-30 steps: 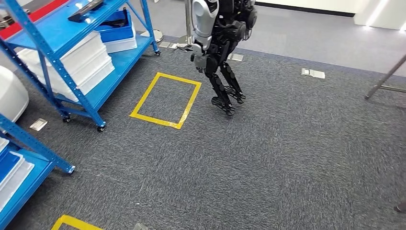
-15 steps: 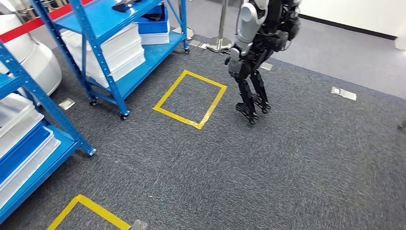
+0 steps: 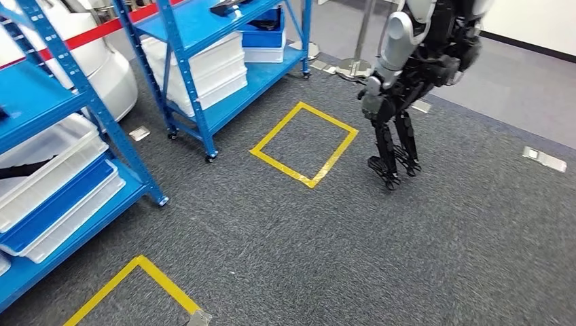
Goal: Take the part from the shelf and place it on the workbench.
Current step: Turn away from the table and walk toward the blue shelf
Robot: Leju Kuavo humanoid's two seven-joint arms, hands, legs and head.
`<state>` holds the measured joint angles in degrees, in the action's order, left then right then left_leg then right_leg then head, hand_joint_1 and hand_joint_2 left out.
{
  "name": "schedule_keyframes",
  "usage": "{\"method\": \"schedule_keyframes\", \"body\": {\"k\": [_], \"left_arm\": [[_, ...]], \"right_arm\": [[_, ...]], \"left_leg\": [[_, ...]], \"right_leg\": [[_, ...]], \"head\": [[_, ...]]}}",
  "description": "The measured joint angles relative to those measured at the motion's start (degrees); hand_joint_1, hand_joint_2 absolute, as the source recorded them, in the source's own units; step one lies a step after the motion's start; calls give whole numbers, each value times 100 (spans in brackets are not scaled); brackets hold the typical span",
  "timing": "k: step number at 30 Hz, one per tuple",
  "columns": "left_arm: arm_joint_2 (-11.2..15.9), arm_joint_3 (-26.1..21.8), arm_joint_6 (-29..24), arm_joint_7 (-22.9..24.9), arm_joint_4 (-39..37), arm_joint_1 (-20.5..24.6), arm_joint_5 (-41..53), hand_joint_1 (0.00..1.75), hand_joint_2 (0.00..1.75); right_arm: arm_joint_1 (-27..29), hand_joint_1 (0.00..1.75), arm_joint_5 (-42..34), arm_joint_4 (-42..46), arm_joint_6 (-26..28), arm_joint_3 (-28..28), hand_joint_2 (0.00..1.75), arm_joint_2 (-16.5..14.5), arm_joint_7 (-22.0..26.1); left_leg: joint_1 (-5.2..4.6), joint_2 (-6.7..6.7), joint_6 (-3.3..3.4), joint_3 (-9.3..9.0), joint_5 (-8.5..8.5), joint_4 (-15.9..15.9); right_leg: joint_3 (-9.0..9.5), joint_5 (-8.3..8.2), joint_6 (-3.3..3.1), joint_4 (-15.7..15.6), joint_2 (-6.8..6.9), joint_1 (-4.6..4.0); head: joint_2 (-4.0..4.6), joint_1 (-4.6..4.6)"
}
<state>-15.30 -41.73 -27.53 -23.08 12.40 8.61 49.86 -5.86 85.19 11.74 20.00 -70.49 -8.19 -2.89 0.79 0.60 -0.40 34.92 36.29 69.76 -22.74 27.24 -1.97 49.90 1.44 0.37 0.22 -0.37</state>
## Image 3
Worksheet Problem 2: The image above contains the blue metal shelf rack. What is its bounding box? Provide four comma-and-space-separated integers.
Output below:
0, 0, 170, 314
112, 0, 313, 164

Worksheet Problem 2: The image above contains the long black plastic part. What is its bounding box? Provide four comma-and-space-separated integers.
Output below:
0, 154, 58, 181

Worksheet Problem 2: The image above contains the silver and black humanoid robot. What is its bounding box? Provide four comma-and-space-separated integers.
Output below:
357, 0, 496, 192

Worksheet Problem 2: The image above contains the silver stanchion post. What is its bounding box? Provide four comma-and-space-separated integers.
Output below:
287, 0, 322, 62
335, 0, 377, 80

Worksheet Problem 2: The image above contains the black part in bin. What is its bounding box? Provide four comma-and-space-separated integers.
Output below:
251, 18, 283, 33

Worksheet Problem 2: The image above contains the yellow floor tape rectangle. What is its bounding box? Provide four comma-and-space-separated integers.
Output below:
249, 101, 360, 190
62, 254, 203, 326

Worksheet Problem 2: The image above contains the white car body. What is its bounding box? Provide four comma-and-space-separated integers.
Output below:
0, 0, 139, 123

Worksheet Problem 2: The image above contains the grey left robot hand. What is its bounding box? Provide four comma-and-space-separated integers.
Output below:
183, 309, 213, 326

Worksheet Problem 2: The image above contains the red barrier belt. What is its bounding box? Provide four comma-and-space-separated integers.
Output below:
0, 0, 182, 71

